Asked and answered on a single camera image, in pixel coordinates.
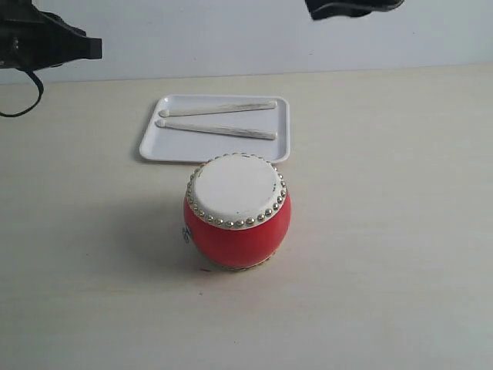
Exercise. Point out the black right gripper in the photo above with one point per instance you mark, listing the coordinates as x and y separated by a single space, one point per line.
326 9

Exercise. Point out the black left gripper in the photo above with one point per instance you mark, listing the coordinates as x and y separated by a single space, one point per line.
32 39

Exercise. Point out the white wooden drumstick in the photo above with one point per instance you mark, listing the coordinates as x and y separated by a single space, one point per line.
207 110
217 130

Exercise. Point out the white rectangular tray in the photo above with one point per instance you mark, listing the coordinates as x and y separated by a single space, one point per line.
175 146

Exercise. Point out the red small drum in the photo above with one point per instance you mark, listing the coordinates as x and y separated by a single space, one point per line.
237 210

